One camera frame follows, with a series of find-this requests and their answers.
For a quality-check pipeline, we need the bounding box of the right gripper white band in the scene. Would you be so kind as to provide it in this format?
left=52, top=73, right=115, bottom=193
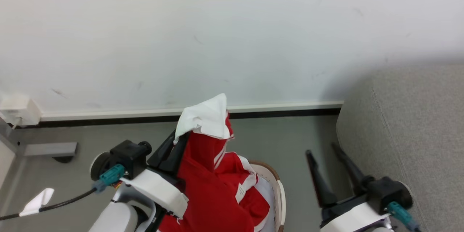
left=306, top=142, right=394, bottom=232

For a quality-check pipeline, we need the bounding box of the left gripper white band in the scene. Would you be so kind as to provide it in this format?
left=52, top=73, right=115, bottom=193
left=121, top=130, right=190, bottom=220

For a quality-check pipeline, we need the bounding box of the red and white jersey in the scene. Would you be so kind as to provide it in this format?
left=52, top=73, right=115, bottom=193
left=159, top=93, right=271, bottom=232

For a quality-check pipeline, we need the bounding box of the white laundry basket brown rim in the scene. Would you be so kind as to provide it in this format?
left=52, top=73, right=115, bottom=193
left=248, top=159, right=287, bottom=232

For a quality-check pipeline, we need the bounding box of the grey fabric sofa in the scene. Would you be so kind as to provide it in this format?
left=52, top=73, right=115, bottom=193
left=336, top=63, right=464, bottom=232

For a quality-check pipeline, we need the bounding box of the white and black baseboard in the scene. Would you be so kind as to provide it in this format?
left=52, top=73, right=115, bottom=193
left=39, top=101, right=344, bottom=128

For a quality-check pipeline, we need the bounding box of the grey metal table leg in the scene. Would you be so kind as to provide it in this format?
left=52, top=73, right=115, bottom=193
left=0, top=118, right=79, bottom=164

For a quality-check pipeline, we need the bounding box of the teal left camera connector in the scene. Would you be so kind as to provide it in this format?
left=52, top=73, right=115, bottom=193
left=92, top=164, right=126, bottom=193

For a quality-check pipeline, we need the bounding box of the teal camera connector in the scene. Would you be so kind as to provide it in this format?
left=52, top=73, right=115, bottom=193
left=387, top=202, right=422, bottom=232
left=92, top=164, right=126, bottom=193

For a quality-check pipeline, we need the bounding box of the teal right camera connector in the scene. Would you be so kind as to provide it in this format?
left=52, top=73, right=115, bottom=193
left=387, top=202, right=422, bottom=232

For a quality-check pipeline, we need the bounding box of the black left camera cable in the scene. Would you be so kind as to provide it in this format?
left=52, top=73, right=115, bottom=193
left=0, top=188, right=99, bottom=221

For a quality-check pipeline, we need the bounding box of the white cable tag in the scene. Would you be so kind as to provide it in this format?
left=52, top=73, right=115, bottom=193
left=19, top=188, right=55, bottom=217

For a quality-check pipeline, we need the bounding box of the white wall box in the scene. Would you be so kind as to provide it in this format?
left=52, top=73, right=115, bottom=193
left=0, top=94, right=42, bottom=128

